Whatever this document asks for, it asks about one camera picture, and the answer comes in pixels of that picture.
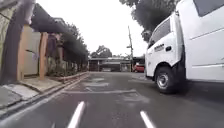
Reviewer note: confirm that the low building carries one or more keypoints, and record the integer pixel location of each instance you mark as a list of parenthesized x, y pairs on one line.
[(108, 63)]

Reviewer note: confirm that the utility pole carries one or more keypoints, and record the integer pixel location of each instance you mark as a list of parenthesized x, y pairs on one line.
[(130, 46)]

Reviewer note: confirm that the red car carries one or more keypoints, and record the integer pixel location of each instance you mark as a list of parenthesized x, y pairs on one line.
[(139, 68)]

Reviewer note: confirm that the grey asphalt road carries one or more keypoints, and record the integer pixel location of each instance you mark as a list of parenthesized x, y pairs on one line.
[(113, 100)]

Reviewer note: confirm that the dark overhanging hedge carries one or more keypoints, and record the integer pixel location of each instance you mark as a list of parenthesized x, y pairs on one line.
[(71, 43)]

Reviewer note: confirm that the robot's own part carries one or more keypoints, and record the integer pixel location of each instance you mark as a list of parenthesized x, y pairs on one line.
[(146, 120), (76, 116)]

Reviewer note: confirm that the large dark tree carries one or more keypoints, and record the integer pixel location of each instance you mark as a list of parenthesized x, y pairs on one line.
[(151, 13)]

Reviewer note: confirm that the white van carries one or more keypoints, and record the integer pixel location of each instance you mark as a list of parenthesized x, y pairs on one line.
[(196, 43)]

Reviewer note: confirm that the concrete pavement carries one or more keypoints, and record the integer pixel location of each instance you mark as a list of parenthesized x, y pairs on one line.
[(23, 90)]

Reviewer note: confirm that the wall with brown pillars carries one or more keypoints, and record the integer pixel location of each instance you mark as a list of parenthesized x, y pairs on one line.
[(30, 53)]

